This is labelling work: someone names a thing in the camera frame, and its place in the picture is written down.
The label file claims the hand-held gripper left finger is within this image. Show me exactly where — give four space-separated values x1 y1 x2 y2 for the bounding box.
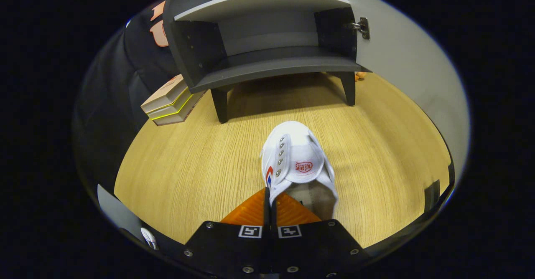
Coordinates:
183 187 271 276

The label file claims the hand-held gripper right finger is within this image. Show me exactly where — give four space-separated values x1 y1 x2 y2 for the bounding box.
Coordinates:
272 193 370 274

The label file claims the white shoe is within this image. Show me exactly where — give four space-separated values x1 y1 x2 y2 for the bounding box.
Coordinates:
140 227 159 250
259 121 338 221

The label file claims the dark grey shoe cabinet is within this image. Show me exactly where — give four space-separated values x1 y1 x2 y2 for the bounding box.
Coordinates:
163 0 368 124

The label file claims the metal door hinge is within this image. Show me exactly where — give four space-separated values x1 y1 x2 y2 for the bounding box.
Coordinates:
346 17 370 40

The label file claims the brown cover book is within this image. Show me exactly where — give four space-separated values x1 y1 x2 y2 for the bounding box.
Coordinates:
153 91 205 126

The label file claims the yellow-edged book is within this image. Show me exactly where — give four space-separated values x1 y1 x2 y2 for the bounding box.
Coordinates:
146 88 197 120

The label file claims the black backdrop cloth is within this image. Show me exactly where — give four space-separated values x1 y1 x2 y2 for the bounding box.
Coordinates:
73 0 180 196

